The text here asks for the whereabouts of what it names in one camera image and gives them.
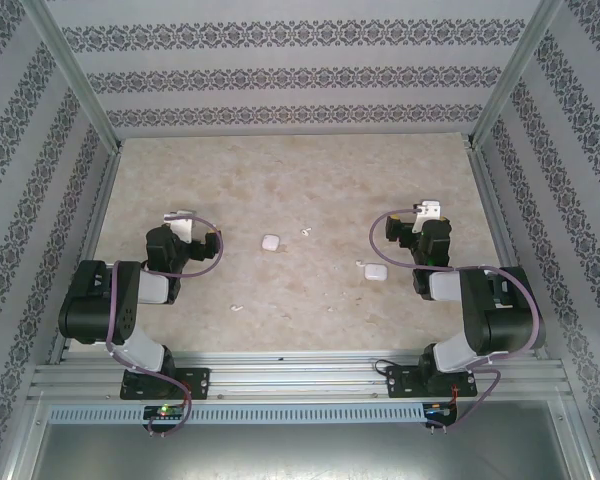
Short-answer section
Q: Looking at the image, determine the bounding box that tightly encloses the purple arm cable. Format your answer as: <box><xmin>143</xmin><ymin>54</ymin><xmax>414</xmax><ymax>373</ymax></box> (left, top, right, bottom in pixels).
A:
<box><xmin>104</xmin><ymin>215</ymin><xmax>225</xmax><ymax>436</ymax></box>
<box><xmin>369</xmin><ymin>209</ymin><xmax>540</xmax><ymax>434</ymax></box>

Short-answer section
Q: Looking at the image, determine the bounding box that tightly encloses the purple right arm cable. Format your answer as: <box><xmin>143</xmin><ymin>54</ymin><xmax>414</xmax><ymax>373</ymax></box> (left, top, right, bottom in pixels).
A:
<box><xmin>369</xmin><ymin>209</ymin><xmax>540</xmax><ymax>434</ymax></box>

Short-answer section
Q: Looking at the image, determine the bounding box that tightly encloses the grey slotted cable duct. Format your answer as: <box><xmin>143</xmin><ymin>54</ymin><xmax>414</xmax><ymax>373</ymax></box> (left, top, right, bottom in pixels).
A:
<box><xmin>47</xmin><ymin>402</ymin><xmax>426</xmax><ymax>424</ymax></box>

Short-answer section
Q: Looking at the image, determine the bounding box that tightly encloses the aluminium side rail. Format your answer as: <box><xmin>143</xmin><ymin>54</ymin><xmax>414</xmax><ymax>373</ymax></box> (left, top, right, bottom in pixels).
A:
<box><xmin>47</xmin><ymin>142</ymin><xmax>124</xmax><ymax>369</ymax></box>
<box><xmin>467</xmin><ymin>142</ymin><xmax>551</xmax><ymax>361</ymax></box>

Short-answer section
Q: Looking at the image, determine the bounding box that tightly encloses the aluminium frame post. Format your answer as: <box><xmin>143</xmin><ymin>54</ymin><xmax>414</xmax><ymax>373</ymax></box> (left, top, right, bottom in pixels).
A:
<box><xmin>467</xmin><ymin>0</ymin><xmax>569</xmax><ymax>151</ymax></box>
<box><xmin>22</xmin><ymin>0</ymin><xmax>124</xmax><ymax>154</ymax></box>

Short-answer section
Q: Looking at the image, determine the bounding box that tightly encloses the grey sheet metal tray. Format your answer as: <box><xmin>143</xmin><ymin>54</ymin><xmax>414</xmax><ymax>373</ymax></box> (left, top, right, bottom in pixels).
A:
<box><xmin>9</xmin><ymin>394</ymin><xmax>596</xmax><ymax>480</ymax></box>

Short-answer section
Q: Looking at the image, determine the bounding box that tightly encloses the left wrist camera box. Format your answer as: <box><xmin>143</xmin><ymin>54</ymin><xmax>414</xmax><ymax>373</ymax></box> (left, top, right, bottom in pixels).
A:
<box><xmin>162</xmin><ymin>209</ymin><xmax>195</xmax><ymax>246</ymax></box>

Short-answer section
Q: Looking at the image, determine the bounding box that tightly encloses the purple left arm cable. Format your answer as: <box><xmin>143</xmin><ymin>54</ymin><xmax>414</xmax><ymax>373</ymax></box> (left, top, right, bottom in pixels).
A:
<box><xmin>104</xmin><ymin>215</ymin><xmax>225</xmax><ymax>436</ymax></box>

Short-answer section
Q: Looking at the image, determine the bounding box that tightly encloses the wide aluminium base rail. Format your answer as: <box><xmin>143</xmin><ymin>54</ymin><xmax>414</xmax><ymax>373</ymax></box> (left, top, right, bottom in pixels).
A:
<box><xmin>29</xmin><ymin>349</ymin><xmax>569</xmax><ymax>401</ymax></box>

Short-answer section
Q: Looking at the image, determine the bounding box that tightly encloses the small circuit board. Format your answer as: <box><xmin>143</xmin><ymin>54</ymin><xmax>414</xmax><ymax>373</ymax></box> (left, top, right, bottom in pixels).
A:
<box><xmin>142</xmin><ymin>404</ymin><xmax>189</xmax><ymax>426</ymax></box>
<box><xmin>424</xmin><ymin>402</ymin><xmax>459</xmax><ymax>426</ymax></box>

